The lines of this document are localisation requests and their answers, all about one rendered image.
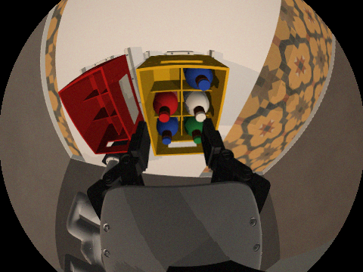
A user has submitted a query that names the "green bottle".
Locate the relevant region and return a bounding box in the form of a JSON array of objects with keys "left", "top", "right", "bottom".
[{"left": 183, "top": 116, "right": 203, "bottom": 144}]

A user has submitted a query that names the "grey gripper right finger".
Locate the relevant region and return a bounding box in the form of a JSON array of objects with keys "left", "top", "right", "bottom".
[{"left": 201, "top": 118, "right": 271, "bottom": 214}]

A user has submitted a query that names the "blue bottle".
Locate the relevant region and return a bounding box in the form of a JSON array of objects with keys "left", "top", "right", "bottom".
[
  {"left": 183, "top": 68, "right": 213, "bottom": 91},
  {"left": 157, "top": 117, "right": 178, "bottom": 144}
]

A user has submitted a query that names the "red crate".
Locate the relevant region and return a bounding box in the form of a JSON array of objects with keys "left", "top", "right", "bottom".
[{"left": 58, "top": 54, "right": 144, "bottom": 154}]

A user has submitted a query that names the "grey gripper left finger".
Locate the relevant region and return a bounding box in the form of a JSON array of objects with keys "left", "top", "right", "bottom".
[{"left": 87, "top": 121, "right": 150, "bottom": 220}]

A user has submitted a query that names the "white bottle with grey label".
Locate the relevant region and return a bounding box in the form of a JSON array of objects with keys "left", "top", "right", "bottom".
[{"left": 183, "top": 91, "right": 209, "bottom": 122}]

